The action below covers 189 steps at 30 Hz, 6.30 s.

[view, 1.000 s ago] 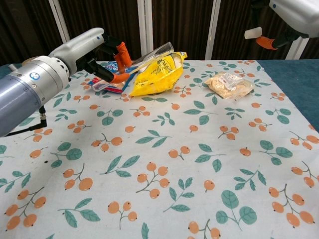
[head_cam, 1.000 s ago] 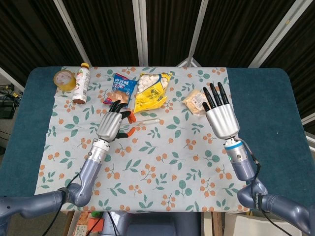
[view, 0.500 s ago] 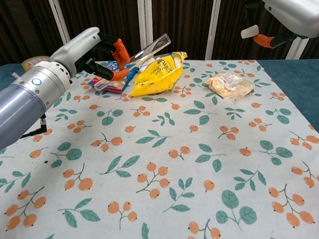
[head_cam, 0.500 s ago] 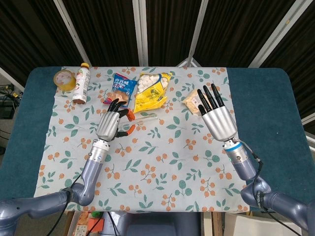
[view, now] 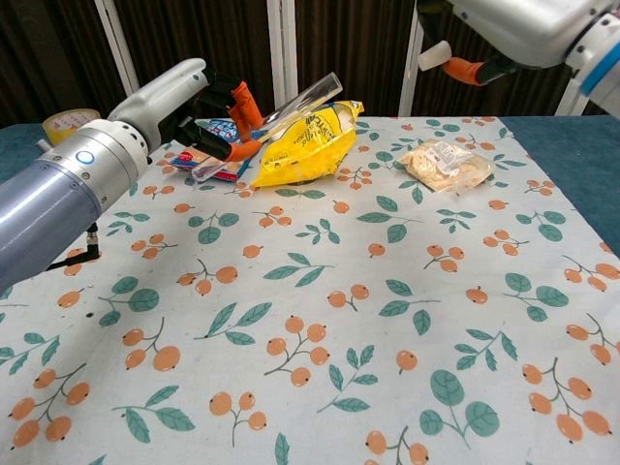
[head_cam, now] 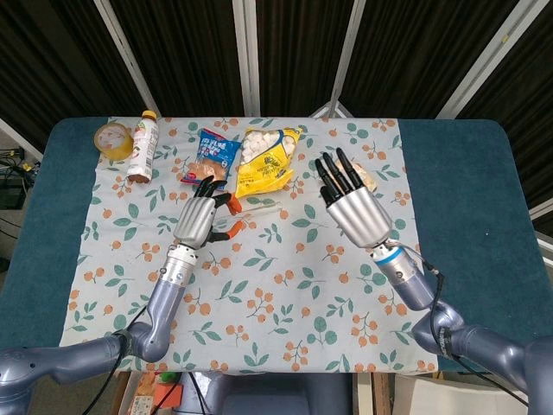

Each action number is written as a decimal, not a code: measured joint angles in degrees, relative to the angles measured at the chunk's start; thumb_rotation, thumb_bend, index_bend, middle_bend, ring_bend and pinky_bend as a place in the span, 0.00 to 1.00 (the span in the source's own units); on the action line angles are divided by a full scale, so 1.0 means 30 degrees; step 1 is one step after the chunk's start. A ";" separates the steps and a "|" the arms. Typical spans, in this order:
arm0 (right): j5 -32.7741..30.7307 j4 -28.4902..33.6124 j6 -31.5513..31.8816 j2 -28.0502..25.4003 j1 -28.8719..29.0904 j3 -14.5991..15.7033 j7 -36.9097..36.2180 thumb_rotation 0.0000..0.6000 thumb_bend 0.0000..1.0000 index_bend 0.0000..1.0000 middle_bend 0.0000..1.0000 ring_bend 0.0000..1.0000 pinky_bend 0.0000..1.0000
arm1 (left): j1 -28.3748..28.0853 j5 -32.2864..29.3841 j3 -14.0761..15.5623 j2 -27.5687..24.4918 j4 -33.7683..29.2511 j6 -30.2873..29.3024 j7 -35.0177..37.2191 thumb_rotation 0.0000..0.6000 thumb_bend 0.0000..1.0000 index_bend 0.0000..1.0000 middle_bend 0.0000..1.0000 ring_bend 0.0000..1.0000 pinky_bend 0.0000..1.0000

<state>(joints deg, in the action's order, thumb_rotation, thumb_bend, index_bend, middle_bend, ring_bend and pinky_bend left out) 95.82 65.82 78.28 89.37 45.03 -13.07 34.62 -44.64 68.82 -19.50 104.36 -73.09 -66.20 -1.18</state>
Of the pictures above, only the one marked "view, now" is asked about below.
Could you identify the right robot hand orange thumb tip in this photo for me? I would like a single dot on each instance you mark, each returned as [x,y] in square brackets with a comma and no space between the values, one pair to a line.
[523,29]

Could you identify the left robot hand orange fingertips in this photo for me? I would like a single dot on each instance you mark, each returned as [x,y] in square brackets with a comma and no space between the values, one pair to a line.
[160,104]

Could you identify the white cylindrical block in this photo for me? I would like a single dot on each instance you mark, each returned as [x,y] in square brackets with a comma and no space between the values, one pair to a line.
[434,55]

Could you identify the clear glass test tube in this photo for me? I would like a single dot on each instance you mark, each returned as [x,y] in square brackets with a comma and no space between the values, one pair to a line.
[300,104]

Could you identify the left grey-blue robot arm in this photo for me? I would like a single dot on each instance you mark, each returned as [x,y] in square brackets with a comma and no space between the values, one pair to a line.
[58,194]

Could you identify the blue snack bag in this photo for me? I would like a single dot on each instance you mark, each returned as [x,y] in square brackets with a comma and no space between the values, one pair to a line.
[220,128]

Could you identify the yellowish clear tape roll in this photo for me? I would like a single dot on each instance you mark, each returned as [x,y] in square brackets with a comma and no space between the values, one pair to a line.
[60,126]

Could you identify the yellow marshmallow bag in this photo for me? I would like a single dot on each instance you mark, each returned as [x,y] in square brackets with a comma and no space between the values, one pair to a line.
[305,150]

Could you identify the clear bag of beige snacks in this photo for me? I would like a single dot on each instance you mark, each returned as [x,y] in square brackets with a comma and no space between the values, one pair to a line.
[441,164]

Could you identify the floral fruit-print tablecloth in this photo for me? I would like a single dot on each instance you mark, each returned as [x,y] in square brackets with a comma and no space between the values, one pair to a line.
[339,290]

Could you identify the dark folding screen white frame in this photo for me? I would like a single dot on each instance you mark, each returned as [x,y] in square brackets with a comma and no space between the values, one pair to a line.
[194,48]

